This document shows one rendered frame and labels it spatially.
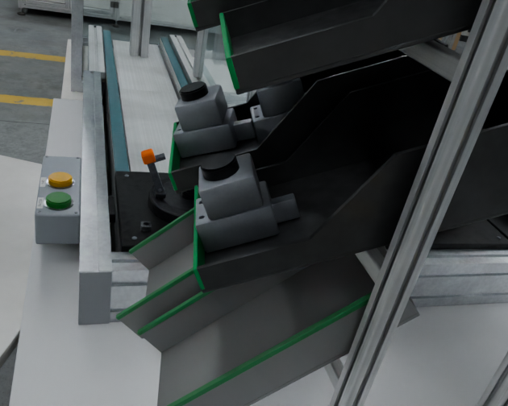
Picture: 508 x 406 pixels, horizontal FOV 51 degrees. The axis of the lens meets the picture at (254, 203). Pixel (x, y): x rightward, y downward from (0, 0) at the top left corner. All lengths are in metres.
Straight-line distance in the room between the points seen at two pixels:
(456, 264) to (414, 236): 0.65
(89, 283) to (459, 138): 0.59
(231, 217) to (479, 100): 0.20
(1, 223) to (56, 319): 0.28
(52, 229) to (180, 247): 0.28
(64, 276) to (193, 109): 0.47
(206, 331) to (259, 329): 0.08
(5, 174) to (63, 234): 0.34
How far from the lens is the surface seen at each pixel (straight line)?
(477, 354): 1.01
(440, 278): 1.02
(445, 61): 0.36
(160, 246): 0.72
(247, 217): 0.42
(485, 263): 1.06
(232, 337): 0.57
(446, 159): 0.35
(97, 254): 0.83
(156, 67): 1.83
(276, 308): 0.55
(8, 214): 1.10
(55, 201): 0.92
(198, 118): 0.56
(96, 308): 0.83
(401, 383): 0.88
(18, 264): 0.97
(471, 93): 0.33
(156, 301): 0.61
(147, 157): 0.87
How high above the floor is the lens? 1.45
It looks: 30 degrees down
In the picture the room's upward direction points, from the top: 12 degrees clockwise
